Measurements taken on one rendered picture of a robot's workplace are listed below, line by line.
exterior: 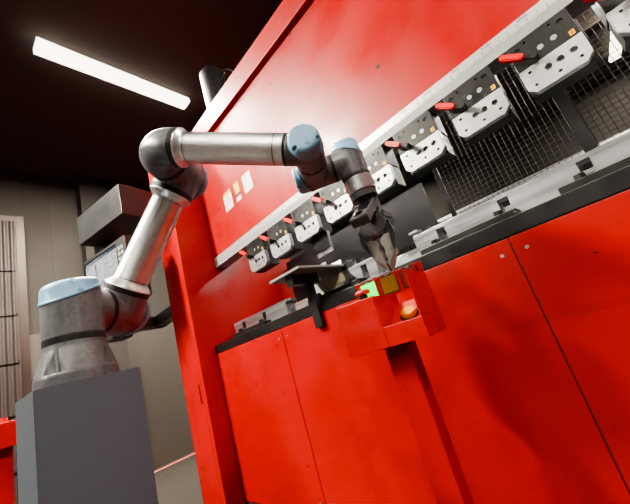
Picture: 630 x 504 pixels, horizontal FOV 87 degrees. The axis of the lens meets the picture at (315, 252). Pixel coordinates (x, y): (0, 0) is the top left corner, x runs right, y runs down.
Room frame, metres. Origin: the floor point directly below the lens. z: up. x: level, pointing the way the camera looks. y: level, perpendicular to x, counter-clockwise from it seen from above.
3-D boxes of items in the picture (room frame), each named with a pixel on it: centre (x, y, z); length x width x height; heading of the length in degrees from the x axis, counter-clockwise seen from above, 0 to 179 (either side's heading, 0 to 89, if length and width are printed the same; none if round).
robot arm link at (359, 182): (0.81, -0.16, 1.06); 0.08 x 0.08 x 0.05
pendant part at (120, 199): (1.95, 1.18, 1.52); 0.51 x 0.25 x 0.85; 63
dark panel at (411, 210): (1.98, -0.20, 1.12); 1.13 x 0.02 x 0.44; 49
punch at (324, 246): (1.44, -0.04, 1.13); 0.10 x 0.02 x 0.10; 49
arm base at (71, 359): (0.71, 0.56, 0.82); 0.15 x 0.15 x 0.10
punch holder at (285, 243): (1.59, 0.13, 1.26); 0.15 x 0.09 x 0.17; 49
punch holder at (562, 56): (0.79, -0.77, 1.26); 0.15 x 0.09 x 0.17; 49
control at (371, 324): (0.85, -0.13, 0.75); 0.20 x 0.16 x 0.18; 60
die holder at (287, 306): (1.80, 0.37, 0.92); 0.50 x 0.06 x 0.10; 49
